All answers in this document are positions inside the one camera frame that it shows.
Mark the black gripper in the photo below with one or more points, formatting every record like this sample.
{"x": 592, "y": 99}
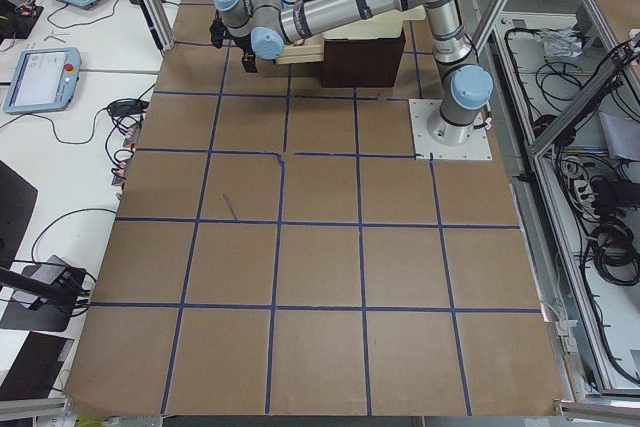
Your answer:
{"x": 246, "y": 47}

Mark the light wooden drawer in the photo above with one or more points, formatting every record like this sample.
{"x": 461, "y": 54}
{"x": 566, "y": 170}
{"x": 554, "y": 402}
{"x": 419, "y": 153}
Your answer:
{"x": 303, "y": 51}

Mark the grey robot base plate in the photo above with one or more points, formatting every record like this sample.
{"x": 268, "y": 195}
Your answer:
{"x": 435, "y": 139}

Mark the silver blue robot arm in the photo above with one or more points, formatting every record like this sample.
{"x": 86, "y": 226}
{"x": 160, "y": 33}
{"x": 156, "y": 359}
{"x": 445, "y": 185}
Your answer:
{"x": 262, "y": 29}

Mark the lower blue teach pendant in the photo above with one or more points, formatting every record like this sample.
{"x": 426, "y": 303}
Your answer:
{"x": 44, "y": 81}

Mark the black power adapter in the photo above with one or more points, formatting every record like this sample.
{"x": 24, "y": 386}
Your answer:
{"x": 127, "y": 107}

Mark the black monitor stand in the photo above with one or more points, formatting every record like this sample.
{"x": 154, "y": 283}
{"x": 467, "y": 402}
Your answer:
{"x": 46, "y": 294}

